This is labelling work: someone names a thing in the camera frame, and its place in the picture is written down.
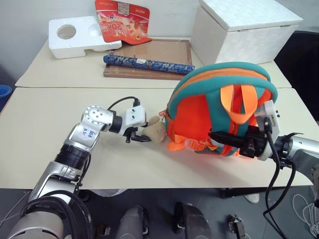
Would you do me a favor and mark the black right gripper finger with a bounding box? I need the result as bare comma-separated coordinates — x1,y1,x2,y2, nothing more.
214,140,241,150
208,131,248,148

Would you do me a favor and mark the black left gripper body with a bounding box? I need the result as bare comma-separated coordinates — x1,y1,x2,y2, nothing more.
124,126,140,144

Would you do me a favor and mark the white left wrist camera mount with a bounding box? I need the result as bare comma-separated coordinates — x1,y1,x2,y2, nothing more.
121,104,148,136

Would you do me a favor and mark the blue plastic bin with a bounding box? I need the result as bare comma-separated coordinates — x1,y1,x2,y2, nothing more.
0,85,13,112

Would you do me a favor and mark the large white foam box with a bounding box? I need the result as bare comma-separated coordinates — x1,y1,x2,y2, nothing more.
190,0,304,67

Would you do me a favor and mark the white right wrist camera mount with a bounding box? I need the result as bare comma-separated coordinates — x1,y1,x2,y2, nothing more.
254,99,281,160

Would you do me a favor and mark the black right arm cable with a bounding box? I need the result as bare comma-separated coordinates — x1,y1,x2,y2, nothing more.
263,116,298,239

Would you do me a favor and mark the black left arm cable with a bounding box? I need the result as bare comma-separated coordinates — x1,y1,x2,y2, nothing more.
107,96,141,112

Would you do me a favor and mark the red printed snack bag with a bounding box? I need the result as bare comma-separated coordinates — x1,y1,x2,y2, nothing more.
94,0,153,46

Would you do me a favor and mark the brown wooden frame board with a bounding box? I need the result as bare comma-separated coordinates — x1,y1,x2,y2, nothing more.
103,38,193,81

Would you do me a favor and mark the orange and teal backpack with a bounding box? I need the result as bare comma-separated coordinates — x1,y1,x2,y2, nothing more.
159,62,279,158

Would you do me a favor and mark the dark rounded grey shape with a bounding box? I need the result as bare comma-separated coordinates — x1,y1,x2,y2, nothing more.
116,205,151,239

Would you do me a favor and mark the blue patterned paper roll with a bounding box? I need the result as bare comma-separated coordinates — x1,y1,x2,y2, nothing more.
102,54,196,76

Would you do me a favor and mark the thick black shoulder cable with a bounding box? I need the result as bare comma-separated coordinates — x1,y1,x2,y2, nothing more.
20,190,94,239

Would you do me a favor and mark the white styrofoam packing insert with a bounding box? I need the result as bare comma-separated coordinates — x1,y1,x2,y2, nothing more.
48,15,123,60

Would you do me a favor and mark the beige plush toy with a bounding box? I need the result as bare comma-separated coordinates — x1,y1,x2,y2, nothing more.
142,116,167,144

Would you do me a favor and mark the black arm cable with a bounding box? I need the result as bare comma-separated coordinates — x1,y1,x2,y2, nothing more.
263,116,298,239
107,96,141,112

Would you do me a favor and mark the small black metal bracket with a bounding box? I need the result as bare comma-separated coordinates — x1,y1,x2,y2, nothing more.
227,214,250,239

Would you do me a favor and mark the white cord bundle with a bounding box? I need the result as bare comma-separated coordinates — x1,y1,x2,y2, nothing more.
292,184,319,235

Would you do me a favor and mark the dark rounded black shape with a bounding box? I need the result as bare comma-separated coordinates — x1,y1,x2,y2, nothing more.
173,202,213,239

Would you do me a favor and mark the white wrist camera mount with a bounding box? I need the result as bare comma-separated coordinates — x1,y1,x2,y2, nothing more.
121,104,148,136
254,99,281,160

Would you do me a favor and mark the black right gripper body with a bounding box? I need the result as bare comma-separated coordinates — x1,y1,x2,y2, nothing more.
239,125,269,159

